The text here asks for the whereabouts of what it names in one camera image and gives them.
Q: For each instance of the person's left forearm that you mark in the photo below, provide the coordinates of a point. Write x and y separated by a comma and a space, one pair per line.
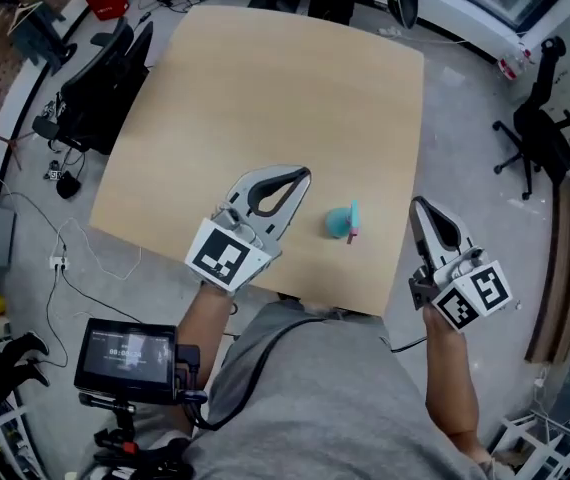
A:
200, 338

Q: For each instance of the person's grey shirt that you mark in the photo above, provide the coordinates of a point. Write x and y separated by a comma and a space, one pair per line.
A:
325, 408

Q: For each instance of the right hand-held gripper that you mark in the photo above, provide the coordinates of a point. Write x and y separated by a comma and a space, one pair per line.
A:
475, 293

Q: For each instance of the person's right forearm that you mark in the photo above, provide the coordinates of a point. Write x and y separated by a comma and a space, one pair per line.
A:
447, 378

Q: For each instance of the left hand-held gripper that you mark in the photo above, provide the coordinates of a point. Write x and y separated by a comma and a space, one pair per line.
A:
220, 258

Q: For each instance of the white power strip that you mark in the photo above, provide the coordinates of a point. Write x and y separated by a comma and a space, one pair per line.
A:
390, 32
59, 263

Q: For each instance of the black office chair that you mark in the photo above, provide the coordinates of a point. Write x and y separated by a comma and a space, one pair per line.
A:
540, 133
100, 98

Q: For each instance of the teal spray bottle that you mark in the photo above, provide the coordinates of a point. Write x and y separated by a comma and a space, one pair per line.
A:
337, 223

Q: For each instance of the red wooden coat stand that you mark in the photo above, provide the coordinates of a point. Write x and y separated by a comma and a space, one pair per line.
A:
12, 143

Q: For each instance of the black monitor mount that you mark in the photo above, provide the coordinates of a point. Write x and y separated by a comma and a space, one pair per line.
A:
125, 428

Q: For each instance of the black pouch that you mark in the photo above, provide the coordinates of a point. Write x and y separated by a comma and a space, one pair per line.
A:
68, 185

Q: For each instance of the black monitor screen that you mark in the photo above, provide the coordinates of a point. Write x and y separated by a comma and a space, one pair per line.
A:
125, 358

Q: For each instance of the stack of wooden planks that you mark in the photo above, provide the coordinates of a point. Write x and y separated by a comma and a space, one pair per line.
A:
560, 268

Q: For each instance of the clear water jug red label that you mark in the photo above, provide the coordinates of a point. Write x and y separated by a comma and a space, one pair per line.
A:
512, 65

